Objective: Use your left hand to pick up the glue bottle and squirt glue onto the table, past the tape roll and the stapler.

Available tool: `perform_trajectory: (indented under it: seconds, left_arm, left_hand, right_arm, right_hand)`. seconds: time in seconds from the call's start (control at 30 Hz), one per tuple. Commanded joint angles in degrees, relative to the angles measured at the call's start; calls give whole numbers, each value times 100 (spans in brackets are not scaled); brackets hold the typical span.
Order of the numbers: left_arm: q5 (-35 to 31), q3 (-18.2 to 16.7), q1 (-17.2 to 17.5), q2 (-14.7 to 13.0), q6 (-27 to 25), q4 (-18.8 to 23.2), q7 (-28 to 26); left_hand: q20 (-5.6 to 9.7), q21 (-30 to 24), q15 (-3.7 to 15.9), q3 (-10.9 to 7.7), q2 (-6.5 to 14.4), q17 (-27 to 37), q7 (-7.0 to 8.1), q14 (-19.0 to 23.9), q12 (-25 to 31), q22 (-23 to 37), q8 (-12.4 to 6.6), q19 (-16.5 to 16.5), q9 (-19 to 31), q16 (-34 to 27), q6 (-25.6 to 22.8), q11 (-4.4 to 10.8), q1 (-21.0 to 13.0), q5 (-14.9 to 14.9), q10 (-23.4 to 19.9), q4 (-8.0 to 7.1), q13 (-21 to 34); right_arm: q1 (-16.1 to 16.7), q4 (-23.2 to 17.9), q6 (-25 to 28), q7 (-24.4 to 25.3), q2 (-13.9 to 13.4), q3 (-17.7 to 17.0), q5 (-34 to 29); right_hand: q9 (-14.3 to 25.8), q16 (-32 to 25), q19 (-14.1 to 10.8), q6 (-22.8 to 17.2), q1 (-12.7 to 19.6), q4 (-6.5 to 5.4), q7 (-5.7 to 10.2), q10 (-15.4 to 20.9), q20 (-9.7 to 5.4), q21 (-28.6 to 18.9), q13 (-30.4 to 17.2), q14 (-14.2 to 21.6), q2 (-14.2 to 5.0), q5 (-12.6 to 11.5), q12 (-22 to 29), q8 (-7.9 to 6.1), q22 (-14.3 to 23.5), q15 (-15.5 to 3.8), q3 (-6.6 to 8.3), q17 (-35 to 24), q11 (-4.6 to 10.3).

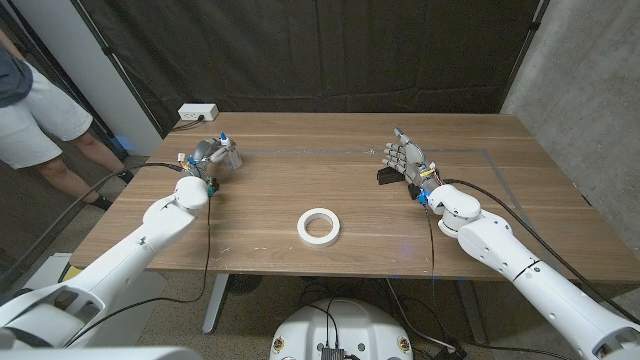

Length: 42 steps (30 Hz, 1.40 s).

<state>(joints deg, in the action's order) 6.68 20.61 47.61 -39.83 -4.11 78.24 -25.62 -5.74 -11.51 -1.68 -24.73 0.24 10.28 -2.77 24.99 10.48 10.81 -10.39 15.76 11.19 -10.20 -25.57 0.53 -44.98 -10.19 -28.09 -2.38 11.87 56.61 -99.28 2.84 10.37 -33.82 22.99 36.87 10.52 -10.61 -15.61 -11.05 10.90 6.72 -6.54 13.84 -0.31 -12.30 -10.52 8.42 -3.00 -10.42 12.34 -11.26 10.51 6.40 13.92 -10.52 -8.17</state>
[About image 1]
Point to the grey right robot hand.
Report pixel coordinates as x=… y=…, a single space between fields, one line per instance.
x=414 y=160

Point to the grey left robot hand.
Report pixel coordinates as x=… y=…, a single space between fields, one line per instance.
x=202 y=155

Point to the clear glue bottle blue cap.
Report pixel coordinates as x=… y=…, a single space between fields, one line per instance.
x=233 y=159

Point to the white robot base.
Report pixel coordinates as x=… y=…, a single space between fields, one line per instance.
x=345 y=325

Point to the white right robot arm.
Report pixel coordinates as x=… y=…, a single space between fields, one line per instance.
x=510 y=255

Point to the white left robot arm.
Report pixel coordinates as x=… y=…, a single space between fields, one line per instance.
x=135 y=250

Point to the black stapler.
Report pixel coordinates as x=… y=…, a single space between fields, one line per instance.
x=387 y=176

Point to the white tape roll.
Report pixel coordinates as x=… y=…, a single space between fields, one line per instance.
x=318 y=242

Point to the white power strip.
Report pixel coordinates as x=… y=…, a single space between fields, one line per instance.
x=197 y=111

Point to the black backdrop stand pole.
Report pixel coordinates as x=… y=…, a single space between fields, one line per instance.
x=120 y=70
x=522 y=55

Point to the black round floor stand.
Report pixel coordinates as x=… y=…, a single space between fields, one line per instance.
x=247 y=284

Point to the black backdrop curtain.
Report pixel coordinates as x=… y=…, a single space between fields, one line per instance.
x=325 y=50

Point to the white table leg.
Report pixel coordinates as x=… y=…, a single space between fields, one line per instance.
x=216 y=300

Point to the grey table leg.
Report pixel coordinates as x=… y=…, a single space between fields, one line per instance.
x=472 y=310

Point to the person in white shorts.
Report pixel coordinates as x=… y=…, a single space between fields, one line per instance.
x=40 y=120

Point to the yellow black floor pad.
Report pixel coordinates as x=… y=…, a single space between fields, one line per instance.
x=70 y=272

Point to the black power adapter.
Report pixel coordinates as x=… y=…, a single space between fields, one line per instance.
x=450 y=352

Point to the white robot chest shell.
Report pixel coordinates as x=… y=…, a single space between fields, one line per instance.
x=100 y=354

